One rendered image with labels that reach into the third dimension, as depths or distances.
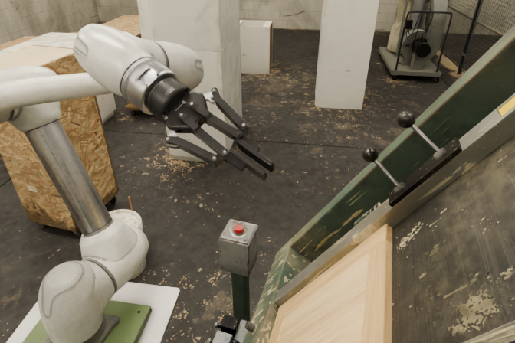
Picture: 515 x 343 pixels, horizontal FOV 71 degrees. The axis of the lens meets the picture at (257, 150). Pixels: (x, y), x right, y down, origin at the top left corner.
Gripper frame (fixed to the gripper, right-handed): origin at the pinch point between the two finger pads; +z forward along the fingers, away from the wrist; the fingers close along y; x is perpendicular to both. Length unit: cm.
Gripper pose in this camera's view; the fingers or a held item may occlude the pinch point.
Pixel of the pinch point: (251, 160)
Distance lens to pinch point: 58.0
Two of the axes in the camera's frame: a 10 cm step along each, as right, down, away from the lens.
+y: 6.3, -7.4, 2.6
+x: 0.8, 3.9, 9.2
